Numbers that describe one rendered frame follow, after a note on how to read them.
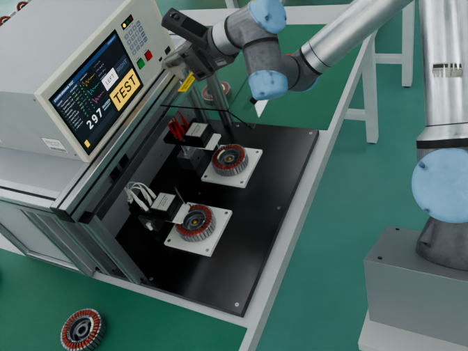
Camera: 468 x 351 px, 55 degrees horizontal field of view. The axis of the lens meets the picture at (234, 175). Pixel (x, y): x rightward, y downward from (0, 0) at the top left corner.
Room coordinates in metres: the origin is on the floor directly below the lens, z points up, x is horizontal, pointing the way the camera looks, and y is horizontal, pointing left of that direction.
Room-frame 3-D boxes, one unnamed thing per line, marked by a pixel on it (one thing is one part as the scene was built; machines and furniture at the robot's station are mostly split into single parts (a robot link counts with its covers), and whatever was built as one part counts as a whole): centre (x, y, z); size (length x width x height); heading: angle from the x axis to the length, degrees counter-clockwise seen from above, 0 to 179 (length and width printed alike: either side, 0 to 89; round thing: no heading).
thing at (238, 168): (1.01, -0.01, 0.80); 0.11 x 0.11 x 0.04
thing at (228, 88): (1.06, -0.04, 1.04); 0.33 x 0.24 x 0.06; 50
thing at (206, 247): (0.82, 0.15, 0.78); 0.15 x 0.15 x 0.01; 50
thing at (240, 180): (1.01, -0.01, 0.78); 0.15 x 0.15 x 0.01; 50
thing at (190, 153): (1.10, 0.11, 0.80); 0.07 x 0.05 x 0.06; 140
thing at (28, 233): (0.92, 0.59, 0.91); 0.28 x 0.03 x 0.32; 50
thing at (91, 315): (0.65, 0.51, 0.77); 0.11 x 0.11 x 0.04
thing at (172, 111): (0.98, 0.15, 1.03); 0.62 x 0.01 x 0.03; 140
